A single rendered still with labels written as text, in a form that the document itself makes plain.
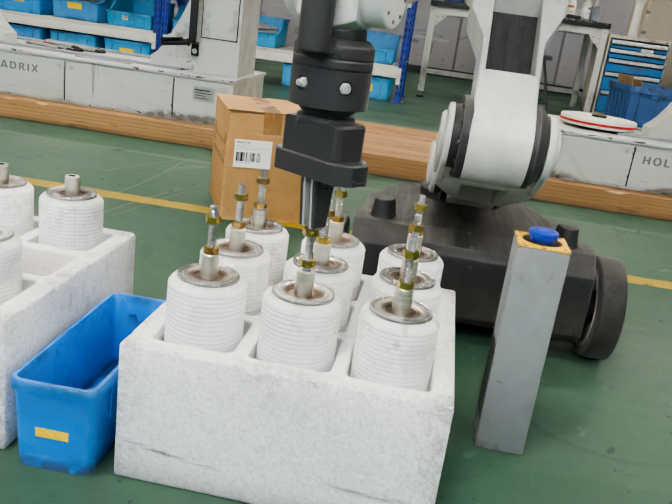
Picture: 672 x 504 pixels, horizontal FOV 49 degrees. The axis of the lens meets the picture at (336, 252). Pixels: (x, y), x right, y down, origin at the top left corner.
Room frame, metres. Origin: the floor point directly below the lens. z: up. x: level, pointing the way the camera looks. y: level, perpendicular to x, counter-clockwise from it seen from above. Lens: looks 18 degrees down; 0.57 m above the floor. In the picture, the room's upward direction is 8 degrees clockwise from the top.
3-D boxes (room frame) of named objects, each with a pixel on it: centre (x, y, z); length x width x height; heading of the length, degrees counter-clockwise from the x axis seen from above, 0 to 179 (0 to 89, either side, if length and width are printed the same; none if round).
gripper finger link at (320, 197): (0.82, 0.02, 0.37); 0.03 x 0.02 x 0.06; 141
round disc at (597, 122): (3.07, -0.98, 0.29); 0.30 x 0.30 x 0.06
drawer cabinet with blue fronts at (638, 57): (6.34, -2.14, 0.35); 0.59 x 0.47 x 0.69; 175
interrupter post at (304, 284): (0.83, 0.03, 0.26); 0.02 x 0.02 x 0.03
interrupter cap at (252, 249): (0.96, 0.14, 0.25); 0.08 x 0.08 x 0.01
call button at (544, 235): (0.99, -0.28, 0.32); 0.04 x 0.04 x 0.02
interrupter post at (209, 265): (0.84, 0.15, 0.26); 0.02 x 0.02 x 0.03
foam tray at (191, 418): (0.95, 0.02, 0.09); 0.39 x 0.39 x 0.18; 83
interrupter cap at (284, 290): (0.83, 0.03, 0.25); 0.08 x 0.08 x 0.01
